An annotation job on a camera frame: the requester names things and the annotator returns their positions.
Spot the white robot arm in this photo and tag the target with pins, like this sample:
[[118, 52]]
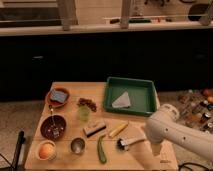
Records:
[[162, 125]]

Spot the wooden scrub brush block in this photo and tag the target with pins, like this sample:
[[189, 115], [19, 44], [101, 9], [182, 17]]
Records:
[[94, 127]]

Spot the grey folded cloth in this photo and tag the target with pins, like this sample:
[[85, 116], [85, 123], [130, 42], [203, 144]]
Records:
[[122, 101]]

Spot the green plastic tray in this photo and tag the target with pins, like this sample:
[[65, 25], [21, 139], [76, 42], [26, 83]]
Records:
[[141, 93]]

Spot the brown dried food pile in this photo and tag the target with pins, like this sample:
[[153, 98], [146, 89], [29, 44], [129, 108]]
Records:
[[87, 102]]

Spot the translucent green cup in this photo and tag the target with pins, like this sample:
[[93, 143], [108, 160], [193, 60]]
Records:
[[83, 113]]

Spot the blue sponge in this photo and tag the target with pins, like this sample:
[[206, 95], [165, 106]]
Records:
[[58, 96]]

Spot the orange-brown small plate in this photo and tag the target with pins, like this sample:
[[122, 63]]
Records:
[[56, 104]]

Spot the metal fork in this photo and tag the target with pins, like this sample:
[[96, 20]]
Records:
[[55, 129]]

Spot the small metal cup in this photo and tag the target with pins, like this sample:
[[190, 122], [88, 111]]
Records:
[[78, 146]]

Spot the dark brown bowl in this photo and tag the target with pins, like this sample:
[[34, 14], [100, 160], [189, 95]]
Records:
[[46, 128]]

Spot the green cucumber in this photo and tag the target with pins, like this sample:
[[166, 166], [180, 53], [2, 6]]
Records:
[[100, 150]]

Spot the small wooden bowl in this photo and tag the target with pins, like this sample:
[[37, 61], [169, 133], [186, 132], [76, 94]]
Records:
[[38, 149]]

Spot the orange fruit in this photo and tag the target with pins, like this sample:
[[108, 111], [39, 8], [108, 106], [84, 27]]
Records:
[[46, 151]]

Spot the spice bottle rack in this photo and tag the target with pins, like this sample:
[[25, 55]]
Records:
[[196, 111]]

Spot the black stand left of table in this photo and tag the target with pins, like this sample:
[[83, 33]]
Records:
[[20, 142]]

